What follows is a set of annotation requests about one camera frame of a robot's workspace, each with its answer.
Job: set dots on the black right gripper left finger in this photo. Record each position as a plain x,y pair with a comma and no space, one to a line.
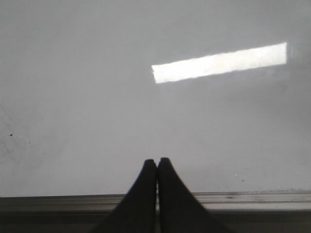
136,211

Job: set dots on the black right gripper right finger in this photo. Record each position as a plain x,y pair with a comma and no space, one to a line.
180,211

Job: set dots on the white whiteboard with metal frame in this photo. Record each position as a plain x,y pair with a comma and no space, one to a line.
90,89

